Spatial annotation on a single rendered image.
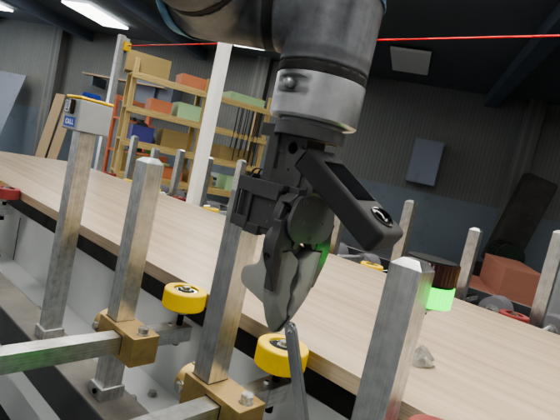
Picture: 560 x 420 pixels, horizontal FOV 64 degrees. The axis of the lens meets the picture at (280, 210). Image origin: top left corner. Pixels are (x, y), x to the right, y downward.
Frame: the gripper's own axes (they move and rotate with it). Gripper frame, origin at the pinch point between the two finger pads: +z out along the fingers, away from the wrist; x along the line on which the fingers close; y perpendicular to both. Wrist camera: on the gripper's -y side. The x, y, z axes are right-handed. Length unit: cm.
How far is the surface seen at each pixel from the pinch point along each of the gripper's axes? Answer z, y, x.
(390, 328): -2.1, -8.7, -6.1
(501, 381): 11.3, -11.9, -47.0
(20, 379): 47, 77, -8
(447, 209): -6, 299, -839
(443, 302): -5.5, -11.3, -11.3
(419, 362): 10.5, -1.8, -36.2
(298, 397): 6.8, -3.3, -1.1
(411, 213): -9, 42, -115
